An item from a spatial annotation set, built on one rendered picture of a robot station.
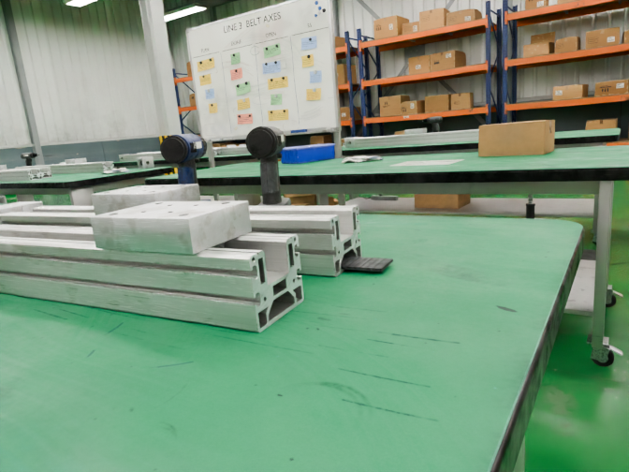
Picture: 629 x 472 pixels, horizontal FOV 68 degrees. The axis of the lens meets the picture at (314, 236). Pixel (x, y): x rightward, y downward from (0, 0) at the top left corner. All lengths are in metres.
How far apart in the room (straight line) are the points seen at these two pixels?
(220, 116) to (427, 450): 4.20
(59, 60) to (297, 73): 10.87
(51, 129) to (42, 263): 13.07
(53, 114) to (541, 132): 12.61
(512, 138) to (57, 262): 2.09
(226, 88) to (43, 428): 4.04
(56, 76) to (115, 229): 13.53
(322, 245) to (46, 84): 13.44
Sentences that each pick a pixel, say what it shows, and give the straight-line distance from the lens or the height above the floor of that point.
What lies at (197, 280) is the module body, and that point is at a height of 0.83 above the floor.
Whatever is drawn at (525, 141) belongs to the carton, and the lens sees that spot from 2.43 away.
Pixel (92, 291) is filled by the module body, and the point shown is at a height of 0.80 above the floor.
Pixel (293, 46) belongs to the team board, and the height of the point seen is 1.62.
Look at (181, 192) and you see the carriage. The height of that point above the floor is 0.90.
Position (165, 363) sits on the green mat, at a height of 0.78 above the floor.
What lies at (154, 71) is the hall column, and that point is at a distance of 9.52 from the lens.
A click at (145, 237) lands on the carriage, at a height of 0.88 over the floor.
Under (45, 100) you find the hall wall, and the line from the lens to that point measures 13.85.
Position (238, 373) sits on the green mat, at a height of 0.78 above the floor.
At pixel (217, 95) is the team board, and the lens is 4.44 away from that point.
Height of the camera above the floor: 0.99
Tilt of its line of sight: 13 degrees down
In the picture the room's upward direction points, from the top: 5 degrees counter-clockwise
